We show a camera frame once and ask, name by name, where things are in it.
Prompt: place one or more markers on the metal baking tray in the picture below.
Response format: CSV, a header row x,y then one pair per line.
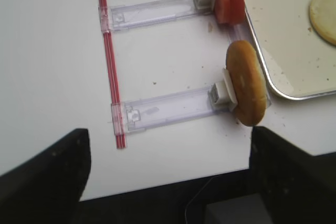
x,y
298,63

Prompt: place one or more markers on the lower left clear pusher track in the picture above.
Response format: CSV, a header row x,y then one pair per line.
x,y
143,114

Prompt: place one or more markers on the bun slice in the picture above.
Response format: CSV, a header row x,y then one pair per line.
x,y
250,115
322,18

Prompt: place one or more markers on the left red rail strip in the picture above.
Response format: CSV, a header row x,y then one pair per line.
x,y
112,74

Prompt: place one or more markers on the clear pusher track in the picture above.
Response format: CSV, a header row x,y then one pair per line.
x,y
143,114
147,14

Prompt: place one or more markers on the upper left clear pusher track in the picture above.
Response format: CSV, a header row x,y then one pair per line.
x,y
147,14

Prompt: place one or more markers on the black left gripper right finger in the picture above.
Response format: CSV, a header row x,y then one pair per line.
x,y
296,187

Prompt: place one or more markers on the white bun bottom pusher block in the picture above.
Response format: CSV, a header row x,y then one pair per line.
x,y
222,94

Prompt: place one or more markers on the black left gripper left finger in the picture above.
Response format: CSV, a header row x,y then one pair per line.
x,y
47,188

